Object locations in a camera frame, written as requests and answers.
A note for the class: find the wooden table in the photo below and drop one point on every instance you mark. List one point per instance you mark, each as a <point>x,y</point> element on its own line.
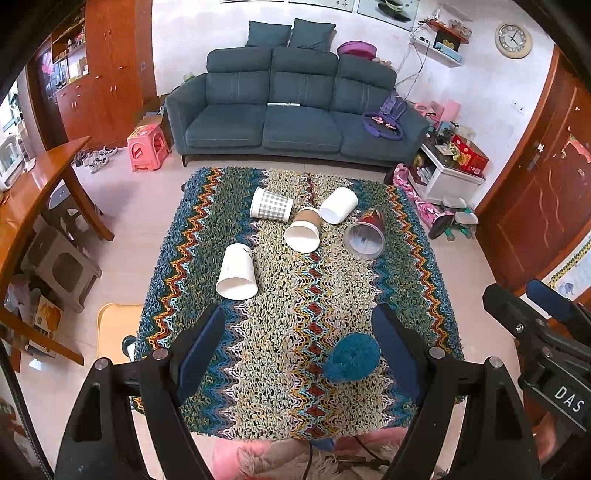
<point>32,184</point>

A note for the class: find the round wall clock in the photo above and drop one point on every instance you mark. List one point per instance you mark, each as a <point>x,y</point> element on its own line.
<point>513,40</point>

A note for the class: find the purple plastic basin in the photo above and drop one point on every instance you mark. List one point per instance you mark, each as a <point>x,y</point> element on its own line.
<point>355,48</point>

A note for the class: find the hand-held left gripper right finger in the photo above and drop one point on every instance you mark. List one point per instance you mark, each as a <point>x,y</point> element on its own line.
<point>396,355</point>

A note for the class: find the short white paper cup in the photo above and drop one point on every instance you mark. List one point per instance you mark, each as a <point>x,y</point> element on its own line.
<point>338,206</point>

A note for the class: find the white side table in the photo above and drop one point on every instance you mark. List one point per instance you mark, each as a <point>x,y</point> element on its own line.
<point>445,180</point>

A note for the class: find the yellow plastic stool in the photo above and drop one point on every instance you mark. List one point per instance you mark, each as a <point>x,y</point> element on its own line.
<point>113,332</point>

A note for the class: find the brown paper cup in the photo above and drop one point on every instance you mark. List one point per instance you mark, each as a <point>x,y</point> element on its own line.
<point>304,229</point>

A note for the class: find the wooden cabinet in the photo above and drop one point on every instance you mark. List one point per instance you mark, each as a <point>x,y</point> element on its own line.
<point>106,69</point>

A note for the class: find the pink patterned bag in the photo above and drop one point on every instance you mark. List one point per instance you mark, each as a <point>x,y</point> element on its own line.
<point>418,198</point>

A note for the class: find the checked white cup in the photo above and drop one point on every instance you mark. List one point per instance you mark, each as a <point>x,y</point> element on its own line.
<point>271,206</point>

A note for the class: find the dark teal sofa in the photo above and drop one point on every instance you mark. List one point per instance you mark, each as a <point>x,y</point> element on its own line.
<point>295,124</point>

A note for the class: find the white slip on sofa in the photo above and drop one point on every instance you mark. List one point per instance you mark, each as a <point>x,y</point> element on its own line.
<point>282,104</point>

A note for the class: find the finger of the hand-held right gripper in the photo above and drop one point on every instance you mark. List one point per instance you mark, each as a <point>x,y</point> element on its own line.
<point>549,295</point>
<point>512,311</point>

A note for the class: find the teal yarn pompom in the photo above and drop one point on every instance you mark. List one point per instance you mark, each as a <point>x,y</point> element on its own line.
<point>353,357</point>

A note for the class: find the framed wall picture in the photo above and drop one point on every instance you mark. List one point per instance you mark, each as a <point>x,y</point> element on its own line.
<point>388,11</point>

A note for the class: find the zigzag knitted blanket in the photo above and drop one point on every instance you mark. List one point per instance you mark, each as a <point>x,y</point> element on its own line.
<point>286,323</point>

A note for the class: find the wall chart poster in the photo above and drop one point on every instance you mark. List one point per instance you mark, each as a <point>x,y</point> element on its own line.
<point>570,272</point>

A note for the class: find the purple bag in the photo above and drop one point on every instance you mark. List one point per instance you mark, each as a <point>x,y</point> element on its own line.
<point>385,117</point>

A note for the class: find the pile of shoes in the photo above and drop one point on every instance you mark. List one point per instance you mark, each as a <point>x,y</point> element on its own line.
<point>94,158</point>

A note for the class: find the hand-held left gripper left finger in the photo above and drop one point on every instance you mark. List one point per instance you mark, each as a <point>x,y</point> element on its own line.
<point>199,355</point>

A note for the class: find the red clear plastic cup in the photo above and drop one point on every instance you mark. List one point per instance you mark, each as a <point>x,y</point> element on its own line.
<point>367,234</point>

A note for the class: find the cardboard box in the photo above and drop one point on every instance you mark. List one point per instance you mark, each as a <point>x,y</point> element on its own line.
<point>150,121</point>

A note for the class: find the wooden wall shelf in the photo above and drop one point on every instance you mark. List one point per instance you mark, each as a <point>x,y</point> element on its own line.
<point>447,32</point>

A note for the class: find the pink plastic stool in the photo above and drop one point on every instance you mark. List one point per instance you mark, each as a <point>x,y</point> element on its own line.
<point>147,147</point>

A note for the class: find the wooden door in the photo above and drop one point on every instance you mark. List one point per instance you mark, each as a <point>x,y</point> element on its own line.
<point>540,175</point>

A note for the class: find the white wall shelf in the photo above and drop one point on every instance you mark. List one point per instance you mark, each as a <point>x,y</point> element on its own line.
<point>438,53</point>

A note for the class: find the tall white paper cup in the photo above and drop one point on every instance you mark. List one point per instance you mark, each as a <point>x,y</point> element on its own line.
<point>238,276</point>

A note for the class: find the grey plastic stool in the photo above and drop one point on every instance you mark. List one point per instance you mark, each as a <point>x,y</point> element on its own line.
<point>69,207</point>
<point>62,265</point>

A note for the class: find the red printed box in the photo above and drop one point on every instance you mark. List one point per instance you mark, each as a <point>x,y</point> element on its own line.
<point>471,154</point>

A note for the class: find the dark teal cushion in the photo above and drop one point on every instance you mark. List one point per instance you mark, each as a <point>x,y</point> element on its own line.
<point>311,35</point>
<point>268,34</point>

